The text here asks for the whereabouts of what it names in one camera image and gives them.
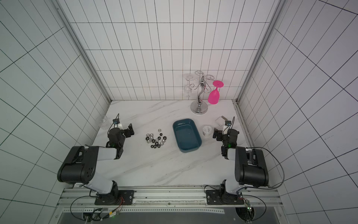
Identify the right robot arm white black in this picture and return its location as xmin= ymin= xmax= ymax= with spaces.
xmin=205 ymin=128 xmax=269 ymax=205

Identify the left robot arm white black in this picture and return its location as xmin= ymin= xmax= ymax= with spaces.
xmin=57 ymin=124 xmax=134 ymax=205

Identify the small white cube box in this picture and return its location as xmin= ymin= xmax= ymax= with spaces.
xmin=215 ymin=116 xmax=228 ymax=127

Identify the teal storage box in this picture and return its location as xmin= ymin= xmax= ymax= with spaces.
xmin=172 ymin=119 xmax=202 ymax=153

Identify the clear round plastic container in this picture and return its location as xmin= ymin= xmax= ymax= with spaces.
xmin=202 ymin=125 xmax=214 ymax=138

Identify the clear glass cup left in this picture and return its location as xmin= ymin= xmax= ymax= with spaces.
xmin=96 ymin=115 xmax=111 ymax=130

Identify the silver wine glass rack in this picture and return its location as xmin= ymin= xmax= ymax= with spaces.
xmin=186 ymin=71 xmax=214 ymax=115

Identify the pink plastic wine glass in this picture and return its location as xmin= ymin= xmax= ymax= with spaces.
xmin=208 ymin=80 xmax=224 ymax=105

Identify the clear hanging wine glass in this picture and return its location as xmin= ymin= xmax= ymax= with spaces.
xmin=183 ymin=73 xmax=194 ymax=99

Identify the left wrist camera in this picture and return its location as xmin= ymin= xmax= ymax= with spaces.
xmin=112 ymin=114 xmax=120 ymax=125

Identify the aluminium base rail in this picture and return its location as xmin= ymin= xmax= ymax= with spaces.
xmin=56 ymin=186 xmax=283 ymax=214

